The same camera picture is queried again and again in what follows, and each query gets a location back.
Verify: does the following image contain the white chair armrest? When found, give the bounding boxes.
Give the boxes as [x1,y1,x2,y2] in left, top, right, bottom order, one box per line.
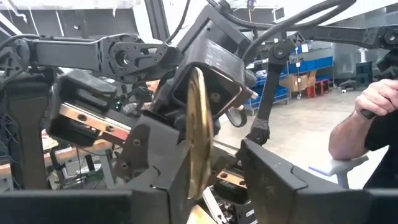
[307,155,369,189]

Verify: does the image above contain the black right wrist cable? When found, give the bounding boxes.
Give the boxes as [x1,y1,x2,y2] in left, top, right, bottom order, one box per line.
[214,0,358,62]

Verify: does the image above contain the person's forearm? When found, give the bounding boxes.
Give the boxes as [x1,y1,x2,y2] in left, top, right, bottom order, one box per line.
[328,110,379,161]

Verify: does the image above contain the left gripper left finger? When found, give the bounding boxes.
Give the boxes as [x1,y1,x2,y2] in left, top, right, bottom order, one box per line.
[0,141,191,224]

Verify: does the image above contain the person's hand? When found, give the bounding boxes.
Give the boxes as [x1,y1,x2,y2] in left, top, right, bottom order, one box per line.
[354,79,398,118]

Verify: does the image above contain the gold spoon green handle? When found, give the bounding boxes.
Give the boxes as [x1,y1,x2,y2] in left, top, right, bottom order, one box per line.
[185,67,215,200]

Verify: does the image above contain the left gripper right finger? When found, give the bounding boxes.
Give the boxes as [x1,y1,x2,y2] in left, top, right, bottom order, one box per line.
[241,139,398,224]

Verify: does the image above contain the person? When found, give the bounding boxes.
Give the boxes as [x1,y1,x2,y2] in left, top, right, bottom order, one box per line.
[363,108,398,189]

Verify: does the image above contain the cardboard boxes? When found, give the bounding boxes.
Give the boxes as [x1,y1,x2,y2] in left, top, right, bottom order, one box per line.
[279,70,318,93]

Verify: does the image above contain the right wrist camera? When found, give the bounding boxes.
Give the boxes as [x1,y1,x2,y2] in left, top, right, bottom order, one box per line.
[172,4,259,121]

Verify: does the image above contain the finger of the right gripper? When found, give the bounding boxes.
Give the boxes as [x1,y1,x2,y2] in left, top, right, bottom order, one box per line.
[113,114,190,190]
[213,146,240,174]

